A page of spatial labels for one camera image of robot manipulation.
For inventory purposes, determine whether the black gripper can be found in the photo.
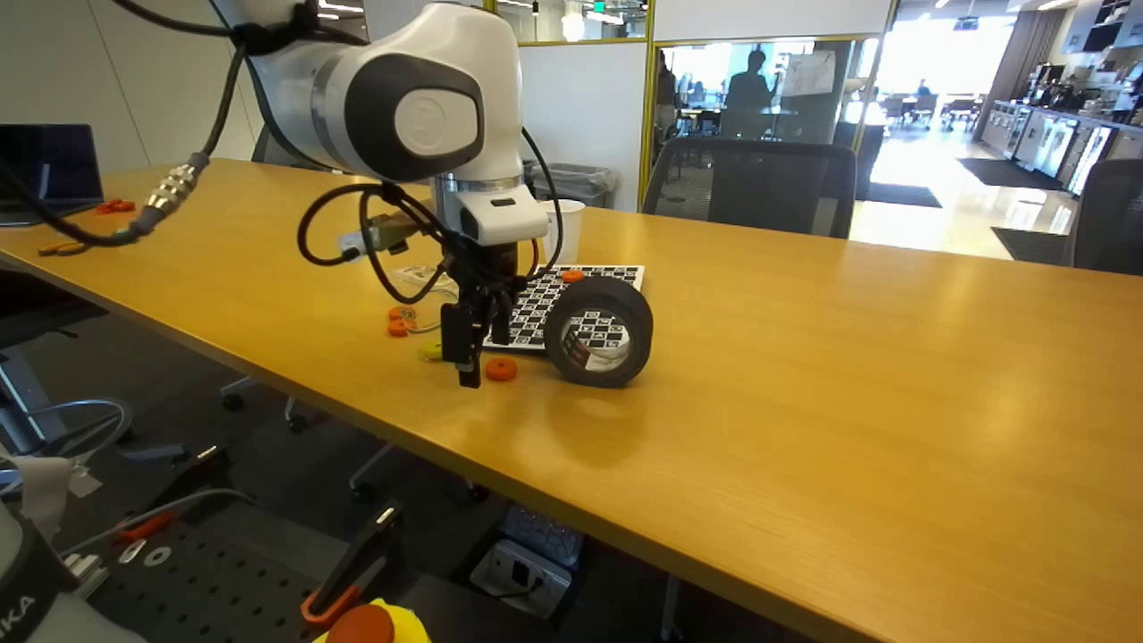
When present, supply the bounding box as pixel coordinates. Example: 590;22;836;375
437;236;529;394

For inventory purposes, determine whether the black white marker checkerboard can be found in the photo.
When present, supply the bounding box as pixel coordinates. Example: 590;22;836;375
478;261;650;357

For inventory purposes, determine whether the black tape roll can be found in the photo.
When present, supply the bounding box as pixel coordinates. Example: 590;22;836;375
544;283;656;388

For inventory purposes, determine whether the grey floor power box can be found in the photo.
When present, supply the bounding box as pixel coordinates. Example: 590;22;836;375
463;535;583;623

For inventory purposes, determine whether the black orange clamp tool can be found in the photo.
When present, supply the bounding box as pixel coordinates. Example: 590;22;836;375
296;496;409;633

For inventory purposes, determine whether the grey office chair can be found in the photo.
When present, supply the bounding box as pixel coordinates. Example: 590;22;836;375
252;121;302;171

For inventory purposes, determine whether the yellow red emergency stop button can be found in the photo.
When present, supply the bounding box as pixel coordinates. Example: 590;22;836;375
315;598;437;643

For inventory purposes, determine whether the black perforated breadboard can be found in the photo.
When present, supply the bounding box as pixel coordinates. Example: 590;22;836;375
85;502;362;643

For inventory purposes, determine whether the person in dark clothes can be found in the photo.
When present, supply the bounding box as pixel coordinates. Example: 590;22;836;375
721;45;779;121

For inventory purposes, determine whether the black laptop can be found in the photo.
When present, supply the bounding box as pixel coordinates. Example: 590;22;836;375
0;121;107;230

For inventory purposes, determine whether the dark office chair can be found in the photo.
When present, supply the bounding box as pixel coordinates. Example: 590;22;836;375
1068;156;1143;280

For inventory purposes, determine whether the orange handled screwdriver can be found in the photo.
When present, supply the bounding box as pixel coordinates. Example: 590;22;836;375
116;508;181;551

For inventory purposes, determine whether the grey coiled cable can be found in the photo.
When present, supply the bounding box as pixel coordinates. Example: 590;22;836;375
0;396;135;461

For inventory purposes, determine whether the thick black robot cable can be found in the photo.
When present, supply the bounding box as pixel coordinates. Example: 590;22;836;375
0;0;260;250

